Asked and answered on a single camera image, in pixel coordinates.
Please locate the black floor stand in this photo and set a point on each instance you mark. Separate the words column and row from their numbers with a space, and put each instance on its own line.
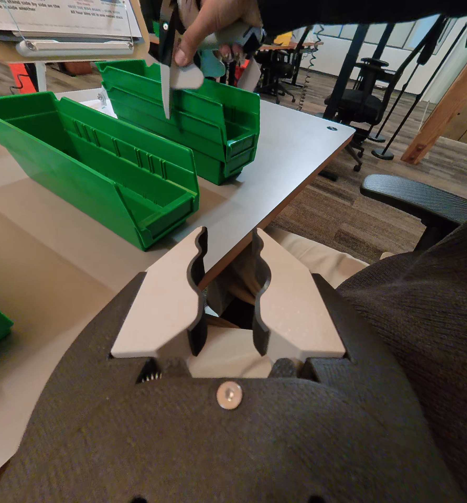
column 385, row 151

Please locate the brown sign board stand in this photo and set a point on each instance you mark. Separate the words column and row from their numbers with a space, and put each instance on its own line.
column 80, row 49

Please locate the person's right forearm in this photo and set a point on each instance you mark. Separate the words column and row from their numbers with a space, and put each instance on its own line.
column 355, row 10

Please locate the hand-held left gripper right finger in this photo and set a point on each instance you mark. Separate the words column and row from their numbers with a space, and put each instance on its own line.
column 300, row 314

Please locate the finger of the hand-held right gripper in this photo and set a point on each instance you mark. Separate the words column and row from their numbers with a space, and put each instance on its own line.
column 167, row 94
column 188, row 77

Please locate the black desk leg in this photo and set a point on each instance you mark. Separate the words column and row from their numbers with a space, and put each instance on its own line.
column 347, row 66

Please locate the black office chair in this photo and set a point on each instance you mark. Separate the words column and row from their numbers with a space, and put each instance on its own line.
column 274, row 74
column 355, row 104

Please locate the person's right hand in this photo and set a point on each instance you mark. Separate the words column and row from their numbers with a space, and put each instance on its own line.
column 213, row 19

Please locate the white instruction sheet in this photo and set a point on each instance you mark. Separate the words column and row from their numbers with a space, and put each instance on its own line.
column 60, row 15

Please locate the wooden beam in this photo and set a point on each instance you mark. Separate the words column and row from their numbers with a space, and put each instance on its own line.
column 445, row 110

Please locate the person's dark knit sweater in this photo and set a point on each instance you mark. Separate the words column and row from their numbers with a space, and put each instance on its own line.
column 422, row 353

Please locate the grey desk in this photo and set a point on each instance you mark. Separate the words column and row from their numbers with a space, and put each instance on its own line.
column 257, row 165

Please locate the black mesh chair armrest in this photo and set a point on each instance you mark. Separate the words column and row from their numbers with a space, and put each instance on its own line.
column 414, row 196

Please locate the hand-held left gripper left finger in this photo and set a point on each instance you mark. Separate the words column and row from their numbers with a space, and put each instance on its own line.
column 158, row 310

